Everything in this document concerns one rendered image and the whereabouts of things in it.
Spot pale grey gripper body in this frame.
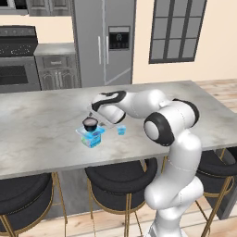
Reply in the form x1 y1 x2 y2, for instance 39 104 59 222
87 104 117 130

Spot dark round yogurt cup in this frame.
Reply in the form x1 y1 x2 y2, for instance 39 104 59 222
81 117 99 133

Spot large blue yogurt container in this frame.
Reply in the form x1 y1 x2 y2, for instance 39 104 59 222
75 125 106 149

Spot black stool with gold legs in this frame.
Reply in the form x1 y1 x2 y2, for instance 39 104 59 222
193 147 237 237
84 156 159 237
0 171 69 237

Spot grey base cupboard run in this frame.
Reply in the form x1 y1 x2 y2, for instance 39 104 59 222
32 43 82 92

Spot grey steel fridge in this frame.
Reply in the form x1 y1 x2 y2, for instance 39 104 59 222
70 0 137 89

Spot black and steel oven range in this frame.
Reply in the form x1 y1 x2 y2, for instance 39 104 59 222
0 25 42 94

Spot dark framed window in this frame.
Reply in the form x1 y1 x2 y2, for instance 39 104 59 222
148 0 208 65

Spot steel microwave oven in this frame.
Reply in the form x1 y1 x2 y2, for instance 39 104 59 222
0 0 30 17

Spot grey wall cupboards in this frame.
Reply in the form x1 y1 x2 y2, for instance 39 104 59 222
25 0 74 18

